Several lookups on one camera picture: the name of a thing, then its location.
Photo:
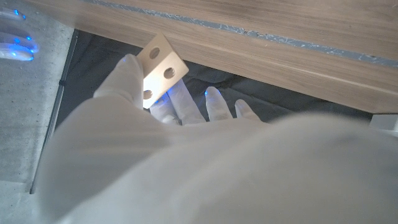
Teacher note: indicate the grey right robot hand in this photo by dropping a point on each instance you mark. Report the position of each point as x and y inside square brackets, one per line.
[15, 51]

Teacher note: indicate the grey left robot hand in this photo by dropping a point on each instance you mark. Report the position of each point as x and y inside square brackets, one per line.
[217, 174]

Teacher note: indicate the wooden block with holes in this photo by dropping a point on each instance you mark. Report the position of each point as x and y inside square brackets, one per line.
[161, 63]

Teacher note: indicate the black backdrop stand pole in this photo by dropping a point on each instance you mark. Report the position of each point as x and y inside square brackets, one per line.
[61, 83]

